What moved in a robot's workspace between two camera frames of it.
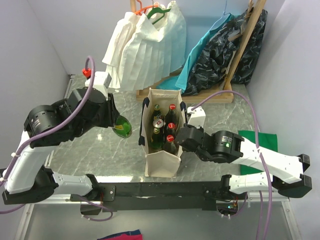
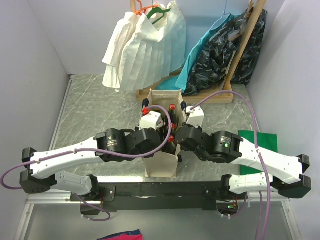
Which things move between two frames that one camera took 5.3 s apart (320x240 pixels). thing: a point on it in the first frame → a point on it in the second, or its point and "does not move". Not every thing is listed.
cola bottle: (170, 145) does not move
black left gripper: (111, 113) → (137, 129)
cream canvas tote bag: (158, 163) does not move
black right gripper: (201, 129) does not move
